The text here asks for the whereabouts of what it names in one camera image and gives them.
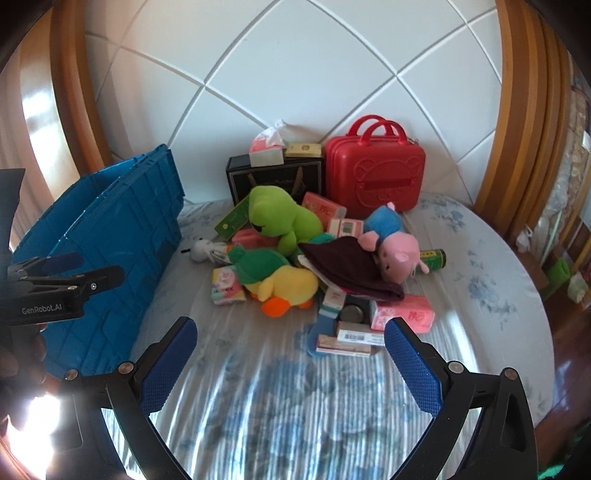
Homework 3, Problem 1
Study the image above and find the person's left hand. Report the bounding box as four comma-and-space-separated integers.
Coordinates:
0, 325, 47, 416

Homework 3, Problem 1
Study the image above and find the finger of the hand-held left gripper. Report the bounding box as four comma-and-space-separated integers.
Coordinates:
7, 252, 85, 278
7, 265, 125, 298

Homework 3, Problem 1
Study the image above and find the pink pig plush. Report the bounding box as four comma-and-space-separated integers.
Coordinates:
359, 203, 430, 282

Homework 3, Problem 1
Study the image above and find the green frog plush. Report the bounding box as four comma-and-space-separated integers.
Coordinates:
248, 185, 324, 257

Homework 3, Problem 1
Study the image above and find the yellow duck plush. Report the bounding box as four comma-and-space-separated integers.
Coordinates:
228, 246, 319, 318

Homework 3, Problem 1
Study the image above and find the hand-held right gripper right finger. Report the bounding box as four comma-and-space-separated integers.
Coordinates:
383, 318, 541, 480

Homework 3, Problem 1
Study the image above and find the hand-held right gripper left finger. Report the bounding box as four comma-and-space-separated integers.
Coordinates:
55, 316, 199, 480

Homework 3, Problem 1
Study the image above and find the floral patterned fabric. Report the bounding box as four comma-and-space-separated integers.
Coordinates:
540, 69, 591, 278

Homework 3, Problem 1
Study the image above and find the white padded headboard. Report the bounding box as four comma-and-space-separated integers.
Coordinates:
83, 0, 504, 204

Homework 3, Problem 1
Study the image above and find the white toy with cable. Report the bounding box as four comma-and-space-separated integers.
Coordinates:
182, 237, 229, 265

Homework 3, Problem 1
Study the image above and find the small colourful tissue pack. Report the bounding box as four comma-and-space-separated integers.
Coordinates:
211, 265, 245, 306

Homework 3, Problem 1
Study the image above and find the pink soft pack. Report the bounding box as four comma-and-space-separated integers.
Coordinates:
231, 228, 278, 250

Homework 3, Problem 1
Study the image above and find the pink flat box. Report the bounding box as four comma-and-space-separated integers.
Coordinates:
316, 336, 372, 357

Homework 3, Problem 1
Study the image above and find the wooden headboard frame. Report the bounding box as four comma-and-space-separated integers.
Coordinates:
18, 0, 575, 250

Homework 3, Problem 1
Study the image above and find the pink flower tissue pack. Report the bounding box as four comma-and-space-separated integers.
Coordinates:
372, 295, 435, 334

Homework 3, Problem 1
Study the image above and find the teal white box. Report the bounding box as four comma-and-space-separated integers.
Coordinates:
322, 288, 347, 319

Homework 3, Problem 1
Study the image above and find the white barcode box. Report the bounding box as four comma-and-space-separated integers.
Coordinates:
336, 320, 386, 346

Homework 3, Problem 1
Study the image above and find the red hard-shell suitcase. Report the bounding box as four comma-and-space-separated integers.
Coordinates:
323, 115, 426, 213

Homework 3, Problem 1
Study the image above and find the dark maroon knit hat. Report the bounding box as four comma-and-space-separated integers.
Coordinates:
300, 236, 406, 303

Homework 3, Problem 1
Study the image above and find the pink white tissue box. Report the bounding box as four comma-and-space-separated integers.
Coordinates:
248, 120, 287, 167

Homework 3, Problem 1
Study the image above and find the green cylindrical can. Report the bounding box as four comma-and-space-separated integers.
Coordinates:
418, 248, 446, 273

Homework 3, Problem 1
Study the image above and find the blue plastic crate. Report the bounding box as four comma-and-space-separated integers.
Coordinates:
11, 144, 185, 377

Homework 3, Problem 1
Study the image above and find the green flat box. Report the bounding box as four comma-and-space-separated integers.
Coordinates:
215, 198, 252, 238

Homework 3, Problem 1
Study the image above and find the black gift box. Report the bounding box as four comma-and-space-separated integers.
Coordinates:
225, 154, 325, 208

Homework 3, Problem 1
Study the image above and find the green bag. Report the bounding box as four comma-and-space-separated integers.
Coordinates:
551, 258, 573, 289

